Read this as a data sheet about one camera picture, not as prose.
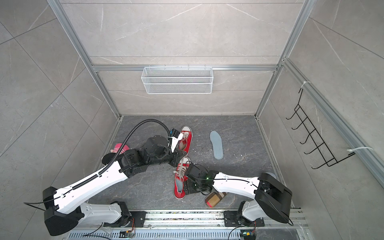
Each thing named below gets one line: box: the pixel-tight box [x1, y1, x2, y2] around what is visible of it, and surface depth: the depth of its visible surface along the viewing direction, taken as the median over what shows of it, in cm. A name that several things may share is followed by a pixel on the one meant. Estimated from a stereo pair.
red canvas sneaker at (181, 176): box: [174, 156, 191, 199], surface depth 81 cm
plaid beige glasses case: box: [205, 192, 227, 208], surface depth 79 cm
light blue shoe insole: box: [210, 130, 224, 160], surface depth 103 cm
